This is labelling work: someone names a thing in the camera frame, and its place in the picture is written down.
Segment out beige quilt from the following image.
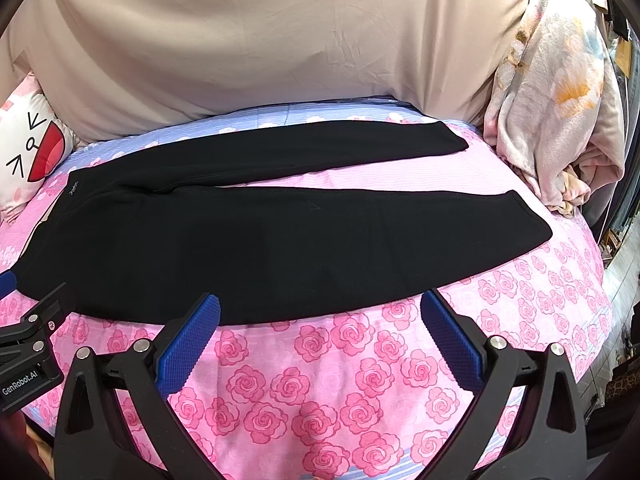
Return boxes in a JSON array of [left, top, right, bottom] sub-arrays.
[[1, 0, 527, 142]]

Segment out white cartoon face pillow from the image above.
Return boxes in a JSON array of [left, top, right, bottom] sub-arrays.
[[0, 74, 78, 222]]

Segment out black pants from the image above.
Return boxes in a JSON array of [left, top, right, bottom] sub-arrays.
[[12, 122, 552, 325]]

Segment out floral crumpled blanket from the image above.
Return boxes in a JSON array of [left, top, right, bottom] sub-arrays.
[[484, 0, 625, 217]]

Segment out pink rose bedsheet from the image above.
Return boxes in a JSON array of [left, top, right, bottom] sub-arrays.
[[0, 97, 618, 480]]

